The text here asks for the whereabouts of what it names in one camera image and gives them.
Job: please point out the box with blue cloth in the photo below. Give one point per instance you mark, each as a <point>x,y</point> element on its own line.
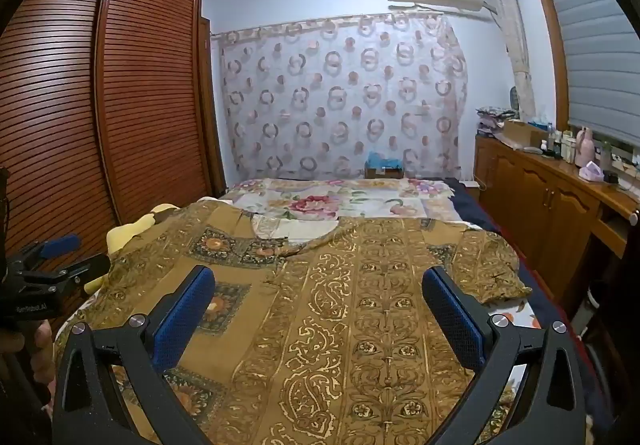
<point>379,167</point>

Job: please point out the person's left hand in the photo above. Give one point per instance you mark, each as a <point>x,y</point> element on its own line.
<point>40,348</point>

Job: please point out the brown louvered wooden wardrobe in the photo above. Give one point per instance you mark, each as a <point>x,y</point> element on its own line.
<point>107,110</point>

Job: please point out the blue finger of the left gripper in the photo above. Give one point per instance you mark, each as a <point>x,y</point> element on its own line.
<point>35,253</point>
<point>70,277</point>

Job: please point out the stack of folded fabrics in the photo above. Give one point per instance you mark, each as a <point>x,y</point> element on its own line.
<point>491,119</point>

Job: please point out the brown gold patterned garment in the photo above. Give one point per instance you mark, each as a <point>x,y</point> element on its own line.
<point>324,342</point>

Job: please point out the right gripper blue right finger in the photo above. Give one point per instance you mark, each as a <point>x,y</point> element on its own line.
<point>549,407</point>

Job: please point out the pink thermos jug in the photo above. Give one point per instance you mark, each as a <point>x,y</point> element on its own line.
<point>584,149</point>

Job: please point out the floral rose bed quilt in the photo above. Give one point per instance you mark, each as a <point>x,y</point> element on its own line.
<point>303,210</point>

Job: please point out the grey window roller blind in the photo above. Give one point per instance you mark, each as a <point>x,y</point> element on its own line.
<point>601,50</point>

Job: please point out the yellow plush toy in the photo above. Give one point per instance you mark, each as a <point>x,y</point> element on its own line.
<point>118,238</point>

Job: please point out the long wooden sideboard cabinet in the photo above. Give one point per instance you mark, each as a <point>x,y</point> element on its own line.
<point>560,224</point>

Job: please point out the orange fruit print blanket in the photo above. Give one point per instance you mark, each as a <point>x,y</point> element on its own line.
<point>518,312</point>

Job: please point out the navy blue bed sheet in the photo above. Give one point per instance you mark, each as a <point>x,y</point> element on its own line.
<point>468,208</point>

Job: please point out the cardboard box on sideboard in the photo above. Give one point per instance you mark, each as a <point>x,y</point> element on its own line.
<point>517,134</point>

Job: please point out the beige tied side curtain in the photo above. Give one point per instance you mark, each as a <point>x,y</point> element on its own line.
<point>511,25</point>

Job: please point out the pink tissue pack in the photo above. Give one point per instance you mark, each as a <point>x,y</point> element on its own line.
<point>591,173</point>

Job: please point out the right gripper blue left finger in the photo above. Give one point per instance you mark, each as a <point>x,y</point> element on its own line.
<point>88,406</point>

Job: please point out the sheer circle patterned curtain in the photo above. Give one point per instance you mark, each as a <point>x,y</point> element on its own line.
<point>321,99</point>

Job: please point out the white bottles on sideboard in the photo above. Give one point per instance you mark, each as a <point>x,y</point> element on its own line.
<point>562,144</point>

